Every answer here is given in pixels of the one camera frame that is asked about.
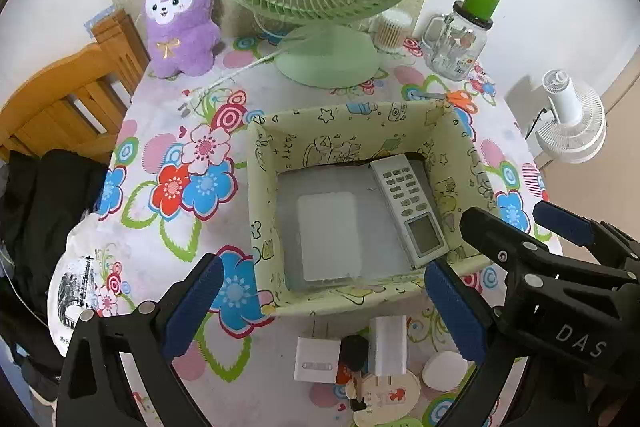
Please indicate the white remote control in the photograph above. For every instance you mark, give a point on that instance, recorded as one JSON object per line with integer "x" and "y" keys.
{"x": 405, "y": 197}

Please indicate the cartoon print storage box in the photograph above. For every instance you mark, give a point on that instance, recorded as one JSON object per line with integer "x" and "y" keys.
{"x": 320, "y": 142}

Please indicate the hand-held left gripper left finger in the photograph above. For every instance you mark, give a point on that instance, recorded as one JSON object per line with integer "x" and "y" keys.
{"x": 195, "y": 302}

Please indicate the blue item behind chair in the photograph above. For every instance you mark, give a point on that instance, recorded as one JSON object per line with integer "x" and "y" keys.
{"x": 97, "y": 17}

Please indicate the wooden chair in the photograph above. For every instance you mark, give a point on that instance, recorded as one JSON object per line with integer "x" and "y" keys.
{"x": 45, "y": 107}

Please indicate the white plug charger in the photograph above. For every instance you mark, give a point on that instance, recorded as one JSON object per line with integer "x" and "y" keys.
{"x": 389, "y": 342}

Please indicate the white tower print bag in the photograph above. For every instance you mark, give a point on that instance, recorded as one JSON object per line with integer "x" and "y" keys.
{"x": 70, "y": 292}

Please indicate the glass mug with green lid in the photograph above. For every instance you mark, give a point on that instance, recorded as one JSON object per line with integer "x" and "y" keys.
{"x": 455, "y": 52}

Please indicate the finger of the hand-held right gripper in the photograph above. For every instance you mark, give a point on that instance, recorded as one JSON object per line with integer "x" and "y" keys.
{"x": 492, "y": 234}
{"x": 562, "y": 222}

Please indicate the white round case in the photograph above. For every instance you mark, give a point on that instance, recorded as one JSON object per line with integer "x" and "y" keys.
{"x": 442, "y": 369}

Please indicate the small white fan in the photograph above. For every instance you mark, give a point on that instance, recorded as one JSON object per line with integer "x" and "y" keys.
{"x": 575, "y": 127}

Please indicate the white square charger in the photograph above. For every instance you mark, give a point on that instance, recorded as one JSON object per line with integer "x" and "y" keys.
{"x": 315, "y": 354}

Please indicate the purple plush toy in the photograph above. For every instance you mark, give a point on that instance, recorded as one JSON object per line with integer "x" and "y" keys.
{"x": 180, "y": 32}

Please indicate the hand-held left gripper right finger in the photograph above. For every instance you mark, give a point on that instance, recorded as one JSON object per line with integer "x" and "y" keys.
{"x": 455, "y": 312}

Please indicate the cotton swab container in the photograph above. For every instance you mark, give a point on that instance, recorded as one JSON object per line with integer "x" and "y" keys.
{"x": 390, "y": 34}

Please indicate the black key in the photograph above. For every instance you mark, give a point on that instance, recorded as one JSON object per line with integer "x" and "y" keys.
{"x": 352, "y": 349}

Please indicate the floral tablecloth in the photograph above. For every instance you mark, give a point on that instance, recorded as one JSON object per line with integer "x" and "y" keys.
{"x": 165, "y": 132}

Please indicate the beige cartoon round mirror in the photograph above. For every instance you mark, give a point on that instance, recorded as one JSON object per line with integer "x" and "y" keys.
{"x": 385, "y": 399}

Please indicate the black clothing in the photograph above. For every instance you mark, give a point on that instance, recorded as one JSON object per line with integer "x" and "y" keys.
{"x": 45, "y": 207}

